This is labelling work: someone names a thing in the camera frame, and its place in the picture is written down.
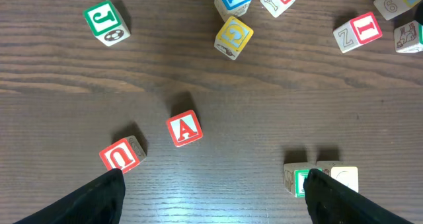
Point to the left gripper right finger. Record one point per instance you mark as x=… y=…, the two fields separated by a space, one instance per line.
x=329 y=201

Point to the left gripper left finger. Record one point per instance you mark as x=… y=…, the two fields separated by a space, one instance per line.
x=99 y=201

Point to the yellow block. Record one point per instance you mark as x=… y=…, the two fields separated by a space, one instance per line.
x=390 y=9
x=345 y=174
x=233 y=37

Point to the green R block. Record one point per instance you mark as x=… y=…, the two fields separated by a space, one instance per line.
x=295 y=175

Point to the green B block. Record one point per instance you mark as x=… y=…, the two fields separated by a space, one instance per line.
x=408 y=38

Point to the red U block lower left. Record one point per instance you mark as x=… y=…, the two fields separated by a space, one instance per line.
x=125 y=154

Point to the red A block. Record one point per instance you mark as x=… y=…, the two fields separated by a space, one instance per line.
x=184 y=128

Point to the green J block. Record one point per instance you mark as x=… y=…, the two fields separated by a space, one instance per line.
x=106 y=23

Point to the red I block centre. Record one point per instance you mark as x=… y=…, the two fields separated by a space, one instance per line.
x=357 y=32

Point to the blue P block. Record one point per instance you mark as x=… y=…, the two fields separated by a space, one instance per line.
x=231 y=8

